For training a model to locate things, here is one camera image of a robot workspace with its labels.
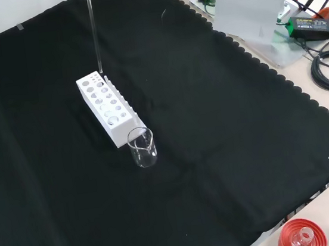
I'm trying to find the orange clamp handle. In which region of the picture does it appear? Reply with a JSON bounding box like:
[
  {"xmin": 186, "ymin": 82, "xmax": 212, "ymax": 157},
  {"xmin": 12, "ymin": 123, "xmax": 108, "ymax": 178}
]
[{"xmin": 311, "ymin": 6, "xmax": 329, "ymax": 23}]

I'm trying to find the white test tube rack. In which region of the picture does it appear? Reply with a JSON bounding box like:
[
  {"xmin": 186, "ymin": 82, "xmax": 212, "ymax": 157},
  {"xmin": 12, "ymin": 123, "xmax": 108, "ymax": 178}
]
[{"xmin": 75, "ymin": 66, "xmax": 146, "ymax": 153}]

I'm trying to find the white card sheet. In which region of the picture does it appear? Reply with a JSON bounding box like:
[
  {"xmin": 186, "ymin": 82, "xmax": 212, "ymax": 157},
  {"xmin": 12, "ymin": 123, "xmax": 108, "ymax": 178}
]
[{"xmin": 210, "ymin": 0, "xmax": 290, "ymax": 52}]

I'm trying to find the black adapter cable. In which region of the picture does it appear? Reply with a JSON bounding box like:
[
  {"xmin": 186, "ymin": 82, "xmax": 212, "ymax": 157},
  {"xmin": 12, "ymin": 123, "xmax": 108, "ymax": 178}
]
[{"xmin": 297, "ymin": 27, "xmax": 329, "ymax": 63}]

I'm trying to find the red ribbed funnel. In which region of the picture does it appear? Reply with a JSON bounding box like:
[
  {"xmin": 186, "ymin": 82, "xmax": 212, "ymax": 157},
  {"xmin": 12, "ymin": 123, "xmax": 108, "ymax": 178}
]
[{"xmin": 274, "ymin": 214, "xmax": 329, "ymax": 246}]

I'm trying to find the clear glass flask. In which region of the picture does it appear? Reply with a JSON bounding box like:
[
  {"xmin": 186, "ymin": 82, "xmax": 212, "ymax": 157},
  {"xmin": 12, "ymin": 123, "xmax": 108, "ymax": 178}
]
[{"xmin": 290, "ymin": 227, "xmax": 316, "ymax": 246}]

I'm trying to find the clear glass rod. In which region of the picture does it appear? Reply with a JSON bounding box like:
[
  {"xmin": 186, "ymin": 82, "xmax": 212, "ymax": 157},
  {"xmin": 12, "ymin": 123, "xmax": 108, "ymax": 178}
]
[{"xmin": 85, "ymin": 0, "xmax": 105, "ymax": 76}]

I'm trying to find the clear glass graduated beaker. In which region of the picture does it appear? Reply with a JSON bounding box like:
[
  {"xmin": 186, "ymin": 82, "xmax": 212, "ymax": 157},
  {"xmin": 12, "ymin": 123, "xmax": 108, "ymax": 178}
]
[{"xmin": 125, "ymin": 125, "xmax": 160, "ymax": 170}]

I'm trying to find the black power adapter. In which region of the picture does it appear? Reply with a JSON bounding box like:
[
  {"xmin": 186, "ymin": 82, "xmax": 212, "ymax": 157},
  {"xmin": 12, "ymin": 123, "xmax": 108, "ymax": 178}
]
[{"xmin": 286, "ymin": 12, "xmax": 329, "ymax": 45}]

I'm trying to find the black bench cloth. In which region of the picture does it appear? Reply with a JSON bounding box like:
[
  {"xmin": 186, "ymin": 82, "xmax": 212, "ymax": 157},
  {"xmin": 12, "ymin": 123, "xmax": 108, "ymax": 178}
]
[{"xmin": 0, "ymin": 0, "xmax": 329, "ymax": 246}]

